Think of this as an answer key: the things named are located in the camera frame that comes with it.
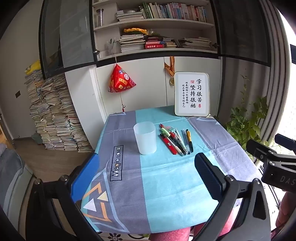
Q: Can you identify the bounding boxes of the red pyramid hanging ornament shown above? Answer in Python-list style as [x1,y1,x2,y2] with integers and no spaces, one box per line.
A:
[108,38,137,113]

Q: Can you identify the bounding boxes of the green leafy potted plant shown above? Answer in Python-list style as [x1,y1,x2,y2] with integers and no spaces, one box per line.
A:
[225,74,270,160]

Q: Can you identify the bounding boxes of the white bookshelf cabinet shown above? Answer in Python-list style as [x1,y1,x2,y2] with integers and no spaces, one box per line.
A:
[65,0,223,121]

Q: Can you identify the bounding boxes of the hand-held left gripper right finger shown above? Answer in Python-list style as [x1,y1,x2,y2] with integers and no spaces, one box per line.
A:
[193,152,271,241]

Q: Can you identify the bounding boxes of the person's right hand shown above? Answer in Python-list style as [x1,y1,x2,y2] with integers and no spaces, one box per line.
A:
[275,192,296,229]

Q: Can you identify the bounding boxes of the row of upright books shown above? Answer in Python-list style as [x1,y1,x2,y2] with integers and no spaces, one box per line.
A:
[139,2,208,23]

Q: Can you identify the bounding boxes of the person's red trousers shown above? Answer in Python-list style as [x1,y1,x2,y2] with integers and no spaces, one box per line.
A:
[150,207,241,241]

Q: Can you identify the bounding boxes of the green pen cap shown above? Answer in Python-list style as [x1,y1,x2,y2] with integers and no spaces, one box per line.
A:
[161,128,176,139]

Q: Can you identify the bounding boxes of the beige pen with clear cap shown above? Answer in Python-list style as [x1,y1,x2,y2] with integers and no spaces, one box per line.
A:
[174,128,185,155]

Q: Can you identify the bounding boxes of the slanted stack of thin booklets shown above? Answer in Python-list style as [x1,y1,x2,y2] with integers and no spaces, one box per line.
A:
[178,37,212,49]

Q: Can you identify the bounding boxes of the yellow flower garland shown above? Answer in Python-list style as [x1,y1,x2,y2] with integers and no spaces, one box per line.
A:
[123,28,148,35]

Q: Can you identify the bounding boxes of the floral patterned seat cushion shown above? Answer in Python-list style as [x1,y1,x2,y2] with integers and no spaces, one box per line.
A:
[99,231,151,241]

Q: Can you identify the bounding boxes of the large pile of worn books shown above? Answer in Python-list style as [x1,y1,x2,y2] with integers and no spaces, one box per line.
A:
[25,70,93,153]

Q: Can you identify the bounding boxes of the dark framed glass cabinet door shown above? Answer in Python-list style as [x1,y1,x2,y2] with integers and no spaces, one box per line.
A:
[38,0,97,80]
[212,0,271,67]

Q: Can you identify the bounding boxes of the clear acrylic pen holder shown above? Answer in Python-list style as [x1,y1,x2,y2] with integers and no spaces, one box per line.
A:
[106,38,121,56]

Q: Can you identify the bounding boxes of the yellow plush toy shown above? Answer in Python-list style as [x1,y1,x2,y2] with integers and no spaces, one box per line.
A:
[25,60,42,75]

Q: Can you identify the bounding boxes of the blue grey printed tablecloth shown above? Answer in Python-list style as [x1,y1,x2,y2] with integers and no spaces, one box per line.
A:
[80,105,262,234]

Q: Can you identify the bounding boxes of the glass jar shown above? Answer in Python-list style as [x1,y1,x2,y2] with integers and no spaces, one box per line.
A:
[96,9,104,27]

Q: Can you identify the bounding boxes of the framed calligraphy board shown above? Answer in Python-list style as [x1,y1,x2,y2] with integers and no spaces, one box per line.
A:
[174,71,210,117]

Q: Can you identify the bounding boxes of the stack of grey magazines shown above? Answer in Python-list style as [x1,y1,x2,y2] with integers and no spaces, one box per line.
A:
[116,10,145,22]

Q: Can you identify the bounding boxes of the grey sofa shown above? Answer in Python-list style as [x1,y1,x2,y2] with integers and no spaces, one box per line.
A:
[0,143,36,210]

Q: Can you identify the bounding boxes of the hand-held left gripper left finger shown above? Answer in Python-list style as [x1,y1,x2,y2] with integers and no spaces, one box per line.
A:
[25,152,102,241]

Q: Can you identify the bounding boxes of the translucent white plastic cup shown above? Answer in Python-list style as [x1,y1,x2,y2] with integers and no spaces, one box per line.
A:
[133,121,158,155]

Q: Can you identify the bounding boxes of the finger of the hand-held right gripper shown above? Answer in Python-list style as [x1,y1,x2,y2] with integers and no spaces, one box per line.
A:
[246,138,278,163]
[275,133,296,149]

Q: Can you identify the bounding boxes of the stacked red books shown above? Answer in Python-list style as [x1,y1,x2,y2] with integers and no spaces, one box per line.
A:
[144,40,167,49]

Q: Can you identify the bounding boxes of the gold medal with striped ribbon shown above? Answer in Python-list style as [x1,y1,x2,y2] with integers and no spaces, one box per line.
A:
[164,56,176,86]

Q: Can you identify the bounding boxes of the clear pen with blue cap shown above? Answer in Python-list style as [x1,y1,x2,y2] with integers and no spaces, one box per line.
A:
[182,129,191,154]

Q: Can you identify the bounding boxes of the clear pen with white grip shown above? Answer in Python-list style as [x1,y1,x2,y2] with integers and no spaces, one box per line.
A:
[170,127,183,154]

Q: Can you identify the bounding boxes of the yellow and black pen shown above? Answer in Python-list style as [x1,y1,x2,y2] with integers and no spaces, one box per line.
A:
[186,130,194,153]

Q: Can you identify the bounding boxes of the wide red and black pen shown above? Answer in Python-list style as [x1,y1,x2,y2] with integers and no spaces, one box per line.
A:
[161,134,178,154]

